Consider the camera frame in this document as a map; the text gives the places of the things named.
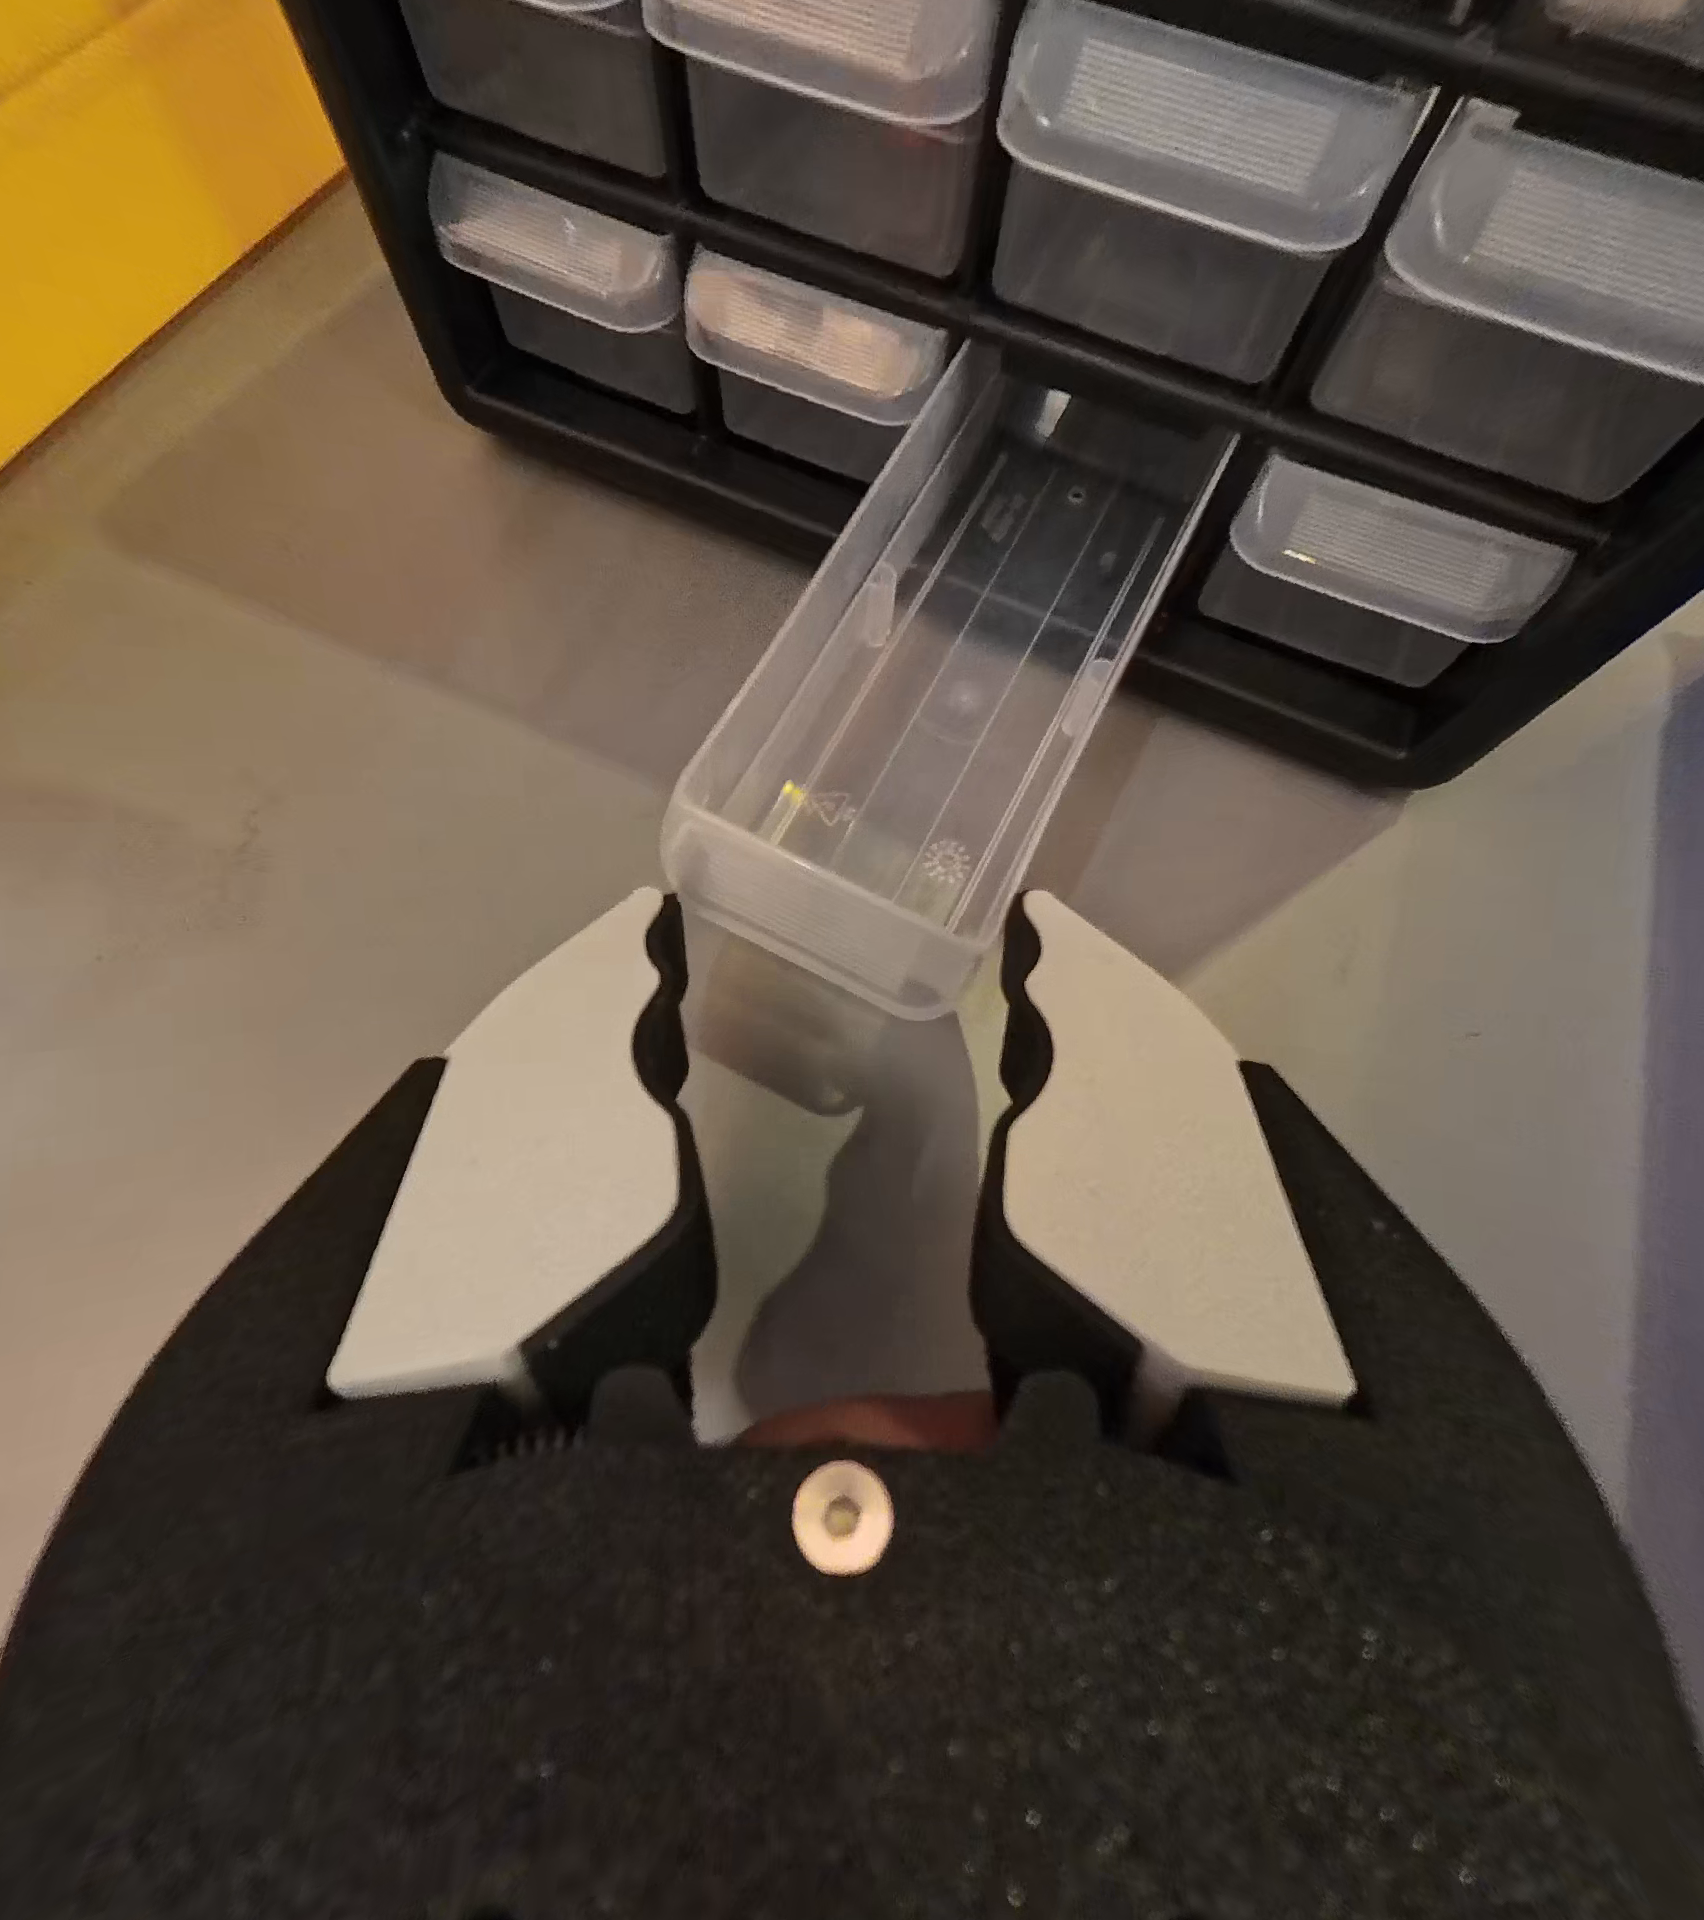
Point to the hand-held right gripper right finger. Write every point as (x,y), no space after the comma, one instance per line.
(1167,1201)

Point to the black drawer cabinet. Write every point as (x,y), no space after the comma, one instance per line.
(1317,713)

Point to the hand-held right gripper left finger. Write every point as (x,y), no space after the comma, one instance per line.
(523,1201)

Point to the array of clear drawers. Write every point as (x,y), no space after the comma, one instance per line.
(1197,151)

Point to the yellow plastic bin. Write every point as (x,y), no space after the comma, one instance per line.
(43,300)

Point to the clear plastic drawer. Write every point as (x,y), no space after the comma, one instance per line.
(942,721)

